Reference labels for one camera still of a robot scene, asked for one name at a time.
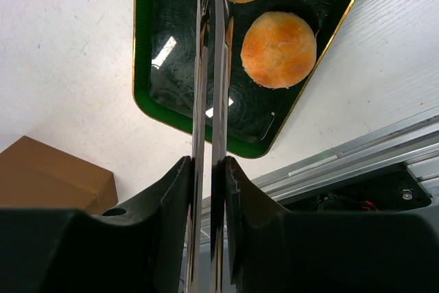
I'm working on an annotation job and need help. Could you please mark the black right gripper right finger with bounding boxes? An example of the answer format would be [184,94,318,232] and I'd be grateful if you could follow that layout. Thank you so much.
[225,157,438,292]

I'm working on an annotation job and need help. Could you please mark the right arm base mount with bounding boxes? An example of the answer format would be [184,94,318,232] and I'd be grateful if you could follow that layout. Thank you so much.
[280,164,431,213]

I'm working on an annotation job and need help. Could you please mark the metal tongs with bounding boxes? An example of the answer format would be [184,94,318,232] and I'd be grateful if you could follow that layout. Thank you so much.
[185,0,236,292]

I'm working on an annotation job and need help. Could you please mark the brown paper bag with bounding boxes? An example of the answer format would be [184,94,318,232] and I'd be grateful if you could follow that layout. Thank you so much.
[1,136,118,215]

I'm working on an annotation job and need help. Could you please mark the green serving tray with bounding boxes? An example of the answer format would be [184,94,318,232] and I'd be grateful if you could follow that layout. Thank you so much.
[133,0,355,159]

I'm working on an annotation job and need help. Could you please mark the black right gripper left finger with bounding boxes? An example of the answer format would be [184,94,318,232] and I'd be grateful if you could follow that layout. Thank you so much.
[1,156,191,292]

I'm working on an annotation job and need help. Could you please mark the aluminium front rail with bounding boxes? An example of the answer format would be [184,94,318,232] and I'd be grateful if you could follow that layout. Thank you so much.
[200,106,439,235]

